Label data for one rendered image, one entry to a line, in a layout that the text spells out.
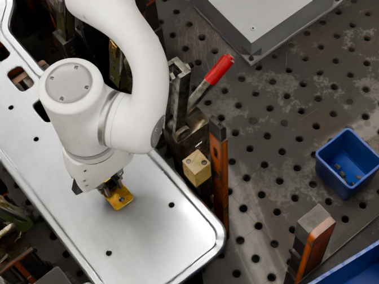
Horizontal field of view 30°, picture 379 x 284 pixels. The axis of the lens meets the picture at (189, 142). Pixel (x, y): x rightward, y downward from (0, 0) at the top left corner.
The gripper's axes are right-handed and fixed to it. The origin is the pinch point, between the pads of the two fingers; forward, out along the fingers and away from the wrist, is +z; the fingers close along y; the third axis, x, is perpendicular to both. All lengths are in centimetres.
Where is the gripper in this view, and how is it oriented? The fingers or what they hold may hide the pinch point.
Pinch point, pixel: (109, 181)
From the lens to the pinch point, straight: 118.4
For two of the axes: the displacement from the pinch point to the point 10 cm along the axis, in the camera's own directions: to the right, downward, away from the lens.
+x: 6.3, 6.8, -3.8
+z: 0.6, 4.4, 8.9
